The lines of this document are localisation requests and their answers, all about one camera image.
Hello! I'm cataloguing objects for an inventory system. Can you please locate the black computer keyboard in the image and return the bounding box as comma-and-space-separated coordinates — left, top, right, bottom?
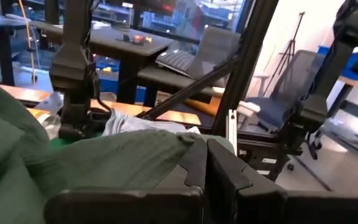
155, 49, 195, 78

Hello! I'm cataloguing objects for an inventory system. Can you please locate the black aluminium frame post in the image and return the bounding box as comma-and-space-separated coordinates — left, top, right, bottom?
211, 0, 279, 138

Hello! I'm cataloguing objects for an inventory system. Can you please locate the black desk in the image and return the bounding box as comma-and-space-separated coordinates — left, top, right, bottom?
0, 12, 27, 86

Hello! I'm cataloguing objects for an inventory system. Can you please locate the yellow hanging cable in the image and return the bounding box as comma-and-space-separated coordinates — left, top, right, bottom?
17, 0, 39, 85

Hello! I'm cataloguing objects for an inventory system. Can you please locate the black diagonal frame brace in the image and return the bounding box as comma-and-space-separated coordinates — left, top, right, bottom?
137, 57, 241, 121

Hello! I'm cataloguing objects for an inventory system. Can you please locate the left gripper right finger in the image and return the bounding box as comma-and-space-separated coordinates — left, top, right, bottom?
206, 139, 287, 224

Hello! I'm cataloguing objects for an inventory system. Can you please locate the dark grey desk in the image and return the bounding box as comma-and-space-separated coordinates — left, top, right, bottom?
29, 20, 175, 105

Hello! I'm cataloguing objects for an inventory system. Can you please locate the wooden table top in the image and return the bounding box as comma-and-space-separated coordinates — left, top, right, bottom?
0, 83, 201, 125

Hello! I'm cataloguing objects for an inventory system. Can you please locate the black tripod stand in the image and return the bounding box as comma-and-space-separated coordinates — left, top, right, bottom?
261, 11, 306, 97

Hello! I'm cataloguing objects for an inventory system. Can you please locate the grey office chair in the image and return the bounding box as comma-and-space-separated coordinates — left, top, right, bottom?
137, 26, 242, 108

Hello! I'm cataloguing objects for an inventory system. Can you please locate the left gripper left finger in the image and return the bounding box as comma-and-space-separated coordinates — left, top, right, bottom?
154, 139, 208, 190

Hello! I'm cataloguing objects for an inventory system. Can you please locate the dark green hooded sweatshirt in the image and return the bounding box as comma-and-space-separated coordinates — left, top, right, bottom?
0, 77, 236, 224

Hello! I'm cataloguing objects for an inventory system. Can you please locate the dark blue office chair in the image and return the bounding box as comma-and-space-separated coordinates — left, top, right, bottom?
244, 49, 326, 156

